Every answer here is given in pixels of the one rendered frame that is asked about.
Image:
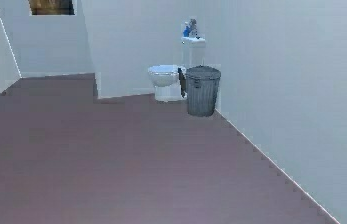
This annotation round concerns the framed brown wall picture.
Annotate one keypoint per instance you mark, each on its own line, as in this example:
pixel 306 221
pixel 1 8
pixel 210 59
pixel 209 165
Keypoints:
pixel 51 6

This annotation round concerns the dark grey metal trash can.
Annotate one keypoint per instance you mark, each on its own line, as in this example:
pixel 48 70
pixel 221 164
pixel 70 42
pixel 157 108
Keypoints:
pixel 201 93

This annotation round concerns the blue spray bottle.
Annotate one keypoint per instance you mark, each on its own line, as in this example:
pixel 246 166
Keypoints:
pixel 186 30

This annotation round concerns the white toilet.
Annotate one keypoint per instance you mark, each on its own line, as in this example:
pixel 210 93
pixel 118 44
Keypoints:
pixel 164 78

